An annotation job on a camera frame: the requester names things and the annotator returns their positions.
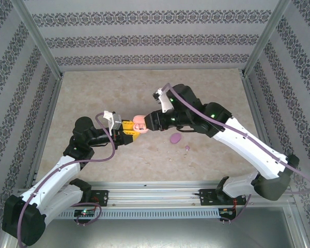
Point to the pink earbud charging case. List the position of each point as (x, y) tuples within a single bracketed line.
[(140, 120)]

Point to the purple earbud charging case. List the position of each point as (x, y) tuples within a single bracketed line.
[(175, 138)]

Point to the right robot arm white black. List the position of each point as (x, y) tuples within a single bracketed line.
[(248, 147)]

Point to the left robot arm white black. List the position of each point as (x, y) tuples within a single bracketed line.
[(51, 178)]

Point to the purple earbud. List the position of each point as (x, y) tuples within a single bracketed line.
[(187, 148)]

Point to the left controller circuit board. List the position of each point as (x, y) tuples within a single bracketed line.
[(84, 212)]

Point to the controller circuit board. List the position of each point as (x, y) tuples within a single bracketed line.
[(84, 212), (227, 212)]

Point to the grey metal shelf panel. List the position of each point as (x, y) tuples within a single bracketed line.
[(155, 235)]

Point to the right controller circuit board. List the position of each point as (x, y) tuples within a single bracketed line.
[(227, 212)]

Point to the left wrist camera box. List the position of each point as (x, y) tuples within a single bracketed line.
[(116, 121)]

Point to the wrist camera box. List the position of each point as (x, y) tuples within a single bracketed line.
[(116, 121), (164, 100)]

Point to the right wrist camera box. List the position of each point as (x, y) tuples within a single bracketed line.
[(164, 100)]

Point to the aluminium side rail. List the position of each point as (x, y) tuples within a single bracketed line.
[(45, 129), (259, 116)]

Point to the aluminium mounting rail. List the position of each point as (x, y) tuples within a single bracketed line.
[(155, 193)]

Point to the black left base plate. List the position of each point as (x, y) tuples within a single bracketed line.
[(102, 197)]

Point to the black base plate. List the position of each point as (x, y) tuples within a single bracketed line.
[(102, 197), (206, 197)]

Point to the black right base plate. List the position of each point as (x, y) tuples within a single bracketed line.
[(206, 197)]

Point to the aluminium frame post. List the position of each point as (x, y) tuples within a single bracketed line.
[(267, 38), (36, 38)]

